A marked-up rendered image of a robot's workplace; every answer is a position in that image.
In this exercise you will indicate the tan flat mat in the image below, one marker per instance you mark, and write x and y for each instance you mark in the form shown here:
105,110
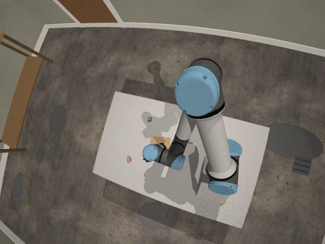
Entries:
157,140

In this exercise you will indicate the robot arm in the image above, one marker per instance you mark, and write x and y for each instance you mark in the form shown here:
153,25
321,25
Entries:
198,94

